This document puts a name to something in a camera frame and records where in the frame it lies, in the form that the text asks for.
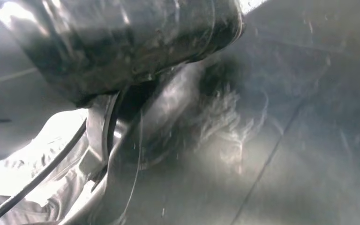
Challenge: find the black cable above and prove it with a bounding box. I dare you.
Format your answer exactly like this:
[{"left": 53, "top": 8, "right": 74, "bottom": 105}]
[{"left": 0, "top": 119, "right": 88, "bottom": 225}]

